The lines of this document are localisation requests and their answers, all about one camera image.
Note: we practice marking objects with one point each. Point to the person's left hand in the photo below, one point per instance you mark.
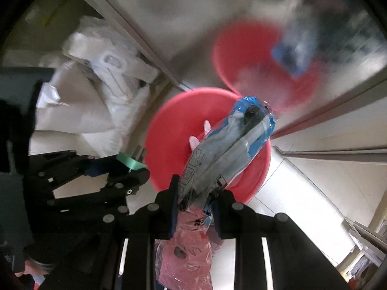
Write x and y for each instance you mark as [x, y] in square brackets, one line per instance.
[34, 270]

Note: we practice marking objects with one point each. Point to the white plastic bags pile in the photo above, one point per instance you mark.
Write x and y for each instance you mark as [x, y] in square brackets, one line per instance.
[99, 96]

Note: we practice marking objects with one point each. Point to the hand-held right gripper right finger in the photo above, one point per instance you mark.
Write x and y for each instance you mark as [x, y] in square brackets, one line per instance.
[226, 220]

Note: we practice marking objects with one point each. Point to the blue white plastic wrapper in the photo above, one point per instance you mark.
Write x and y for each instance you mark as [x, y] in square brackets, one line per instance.
[229, 145]

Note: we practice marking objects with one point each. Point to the small green black box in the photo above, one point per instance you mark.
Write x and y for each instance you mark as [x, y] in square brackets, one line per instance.
[130, 161]

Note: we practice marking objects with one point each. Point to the steel cabinet door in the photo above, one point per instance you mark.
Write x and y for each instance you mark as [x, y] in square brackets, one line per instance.
[196, 12]

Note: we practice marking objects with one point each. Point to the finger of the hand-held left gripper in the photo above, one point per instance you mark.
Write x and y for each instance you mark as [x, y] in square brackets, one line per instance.
[96, 168]
[121, 188]

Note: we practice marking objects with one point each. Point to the red plastic basin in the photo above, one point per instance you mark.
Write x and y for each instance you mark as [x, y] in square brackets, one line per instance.
[172, 133]

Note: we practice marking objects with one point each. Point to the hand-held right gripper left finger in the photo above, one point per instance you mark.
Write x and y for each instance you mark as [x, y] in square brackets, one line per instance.
[164, 217]

